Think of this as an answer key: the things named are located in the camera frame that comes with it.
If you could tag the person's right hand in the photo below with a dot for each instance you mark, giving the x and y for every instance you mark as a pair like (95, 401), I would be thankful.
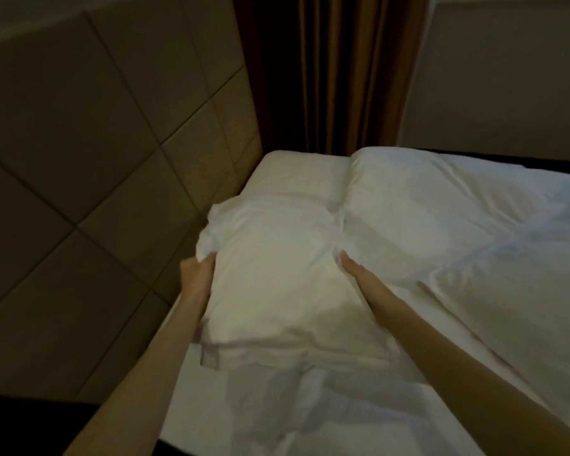
(361, 275)

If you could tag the person's right forearm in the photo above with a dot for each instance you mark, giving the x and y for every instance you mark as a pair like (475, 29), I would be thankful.
(465, 370)

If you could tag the white pillow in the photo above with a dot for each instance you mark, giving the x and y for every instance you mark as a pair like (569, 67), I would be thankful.
(280, 280)

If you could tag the beige padded headboard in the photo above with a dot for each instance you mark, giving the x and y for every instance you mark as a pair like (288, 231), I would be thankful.
(95, 185)

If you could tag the brown curtain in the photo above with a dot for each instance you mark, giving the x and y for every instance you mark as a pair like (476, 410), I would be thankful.
(332, 71)

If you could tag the person's right fingers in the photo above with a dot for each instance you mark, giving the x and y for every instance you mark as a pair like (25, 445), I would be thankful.
(350, 263)

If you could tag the person's left fingers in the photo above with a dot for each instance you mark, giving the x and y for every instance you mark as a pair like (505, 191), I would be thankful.
(203, 263)

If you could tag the person's left hand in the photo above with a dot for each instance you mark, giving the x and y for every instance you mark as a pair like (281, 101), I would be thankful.
(195, 279)

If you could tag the white duvet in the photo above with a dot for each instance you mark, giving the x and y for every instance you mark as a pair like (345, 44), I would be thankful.
(460, 232)

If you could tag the person's left forearm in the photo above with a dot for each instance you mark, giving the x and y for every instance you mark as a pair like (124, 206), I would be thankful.
(137, 379)

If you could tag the white bed sheet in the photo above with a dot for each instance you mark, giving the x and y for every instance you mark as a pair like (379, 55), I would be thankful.
(285, 413)

